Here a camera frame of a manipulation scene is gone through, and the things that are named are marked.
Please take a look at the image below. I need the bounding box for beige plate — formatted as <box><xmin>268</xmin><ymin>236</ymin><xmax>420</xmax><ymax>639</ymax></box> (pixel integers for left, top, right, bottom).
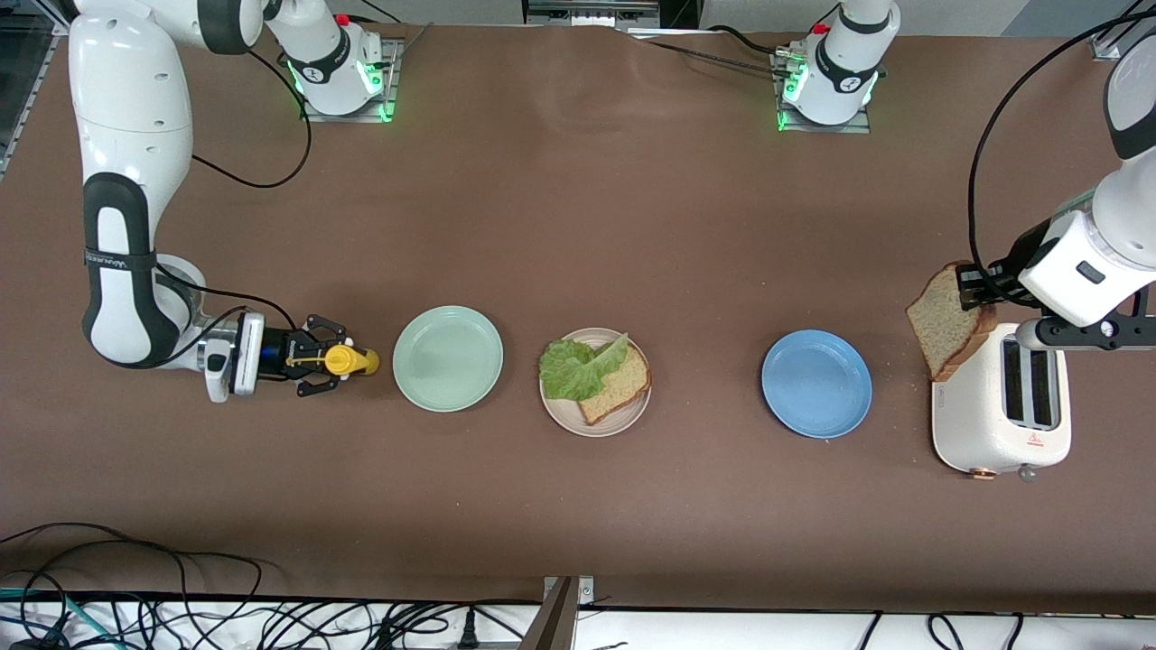
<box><xmin>539</xmin><ymin>328</ymin><xmax>652</xmax><ymax>439</ymax></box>

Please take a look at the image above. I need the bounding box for black loose cable loop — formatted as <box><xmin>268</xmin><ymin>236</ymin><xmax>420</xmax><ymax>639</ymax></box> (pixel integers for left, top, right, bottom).
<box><xmin>0</xmin><ymin>522</ymin><xmax>265</xmax><ymax>650</ymax></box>

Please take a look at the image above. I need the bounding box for black cable to arm base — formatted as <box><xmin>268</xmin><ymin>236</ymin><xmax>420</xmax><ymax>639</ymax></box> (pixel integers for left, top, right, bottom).
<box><xmin>623</xmin><ymin>25</ymin><xmax>800</xmax><ymax>78</ymax></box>

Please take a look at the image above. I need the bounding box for yellow mustard squeeze bottle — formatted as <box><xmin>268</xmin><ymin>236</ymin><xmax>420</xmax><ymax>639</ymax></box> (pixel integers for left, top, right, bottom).
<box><xmin>287</xmin><ymin>345</ymin><xmax>382</xmax><ymax>376</ymax></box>

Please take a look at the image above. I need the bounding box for blue plate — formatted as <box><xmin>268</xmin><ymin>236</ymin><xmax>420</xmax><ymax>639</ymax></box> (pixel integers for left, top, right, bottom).
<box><xmin>761</xmin><ymin>330</ymin><xmax>873</xmax><ymax>441</ymax></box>

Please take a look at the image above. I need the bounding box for green lettuce leaf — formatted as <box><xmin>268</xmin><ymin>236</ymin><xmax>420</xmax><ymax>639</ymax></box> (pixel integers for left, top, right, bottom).
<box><xmin>539</xmin><ymin>332</ymin><xmax>630</xmax><ymax>403</ymax></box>

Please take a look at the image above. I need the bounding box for white two-slot toaster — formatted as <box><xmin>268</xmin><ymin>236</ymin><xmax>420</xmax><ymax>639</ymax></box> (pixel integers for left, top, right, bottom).
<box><xmin>931</xmin><ymin>323</ymin><xmax>1074</xmax><ymax>482</ymax></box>

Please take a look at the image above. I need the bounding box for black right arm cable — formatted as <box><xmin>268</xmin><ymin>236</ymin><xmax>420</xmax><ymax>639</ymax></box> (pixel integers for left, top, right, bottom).
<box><xmin>149</xmin><ymin>50</ymin><xmax>312</xmax><ymax>330</ymax></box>

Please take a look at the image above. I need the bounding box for metal table bracket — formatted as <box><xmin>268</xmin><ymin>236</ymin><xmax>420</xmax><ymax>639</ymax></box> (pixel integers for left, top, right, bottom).
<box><xmin>519</xmin><ymin>576</ymin><xmax>597</xmax><ymax>650</ymax></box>

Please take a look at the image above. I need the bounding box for brown bread slice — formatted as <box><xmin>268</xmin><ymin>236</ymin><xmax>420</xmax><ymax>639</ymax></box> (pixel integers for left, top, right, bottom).
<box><xmin>576</xmin><ymin>345</ymin><xmax>652</xmax><ymax>427</ymax></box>
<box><xmin>906</xmin><ymin>262</ymin><xmax>1000</xmax><ymax>383</ymax></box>

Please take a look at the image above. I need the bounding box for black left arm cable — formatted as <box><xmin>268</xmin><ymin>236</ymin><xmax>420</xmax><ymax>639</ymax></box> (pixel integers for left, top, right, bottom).
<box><xmin>968</xmin><ymin>0</ymin><xmax>1156</xmax><ymax>272</ymax></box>

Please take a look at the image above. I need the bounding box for mint green plate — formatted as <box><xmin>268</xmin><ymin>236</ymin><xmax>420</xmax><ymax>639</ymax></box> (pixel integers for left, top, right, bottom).
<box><xmin>392</xmin><ymin>305</ymin><xmax>504</xmax><ymax>413</ymax></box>

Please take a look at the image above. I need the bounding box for metal rack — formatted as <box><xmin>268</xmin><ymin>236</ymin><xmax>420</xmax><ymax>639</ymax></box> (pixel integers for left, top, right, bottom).
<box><xmin>524</xmin><ymin>0</ymin><xmax>662</xmax><ymax>28</ymax></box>

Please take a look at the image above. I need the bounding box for teal cable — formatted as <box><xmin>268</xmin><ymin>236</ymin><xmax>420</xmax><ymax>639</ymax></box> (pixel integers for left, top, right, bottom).
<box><xmin>0</xmin><ymin>587</ymin><xmax>105</xmax><ymax>650</ymax></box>

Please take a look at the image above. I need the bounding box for aluminium frame rail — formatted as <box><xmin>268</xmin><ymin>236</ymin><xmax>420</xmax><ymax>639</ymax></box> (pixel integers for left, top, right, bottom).
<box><xmin>0</xmin><ymin>18</ymin><xmax>71</xmax><ymax>181</ymax></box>

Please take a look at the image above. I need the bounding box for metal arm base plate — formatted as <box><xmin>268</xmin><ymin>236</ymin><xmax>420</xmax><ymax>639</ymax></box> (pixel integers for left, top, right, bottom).
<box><xmin>775</xmin><ymin>47</ymin><xmax>872</xmax><ymax>135</ymax></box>
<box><xmin>300</xmin><ymin>36</ymin><xmax>404</xmax><ymax>125</ymax></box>

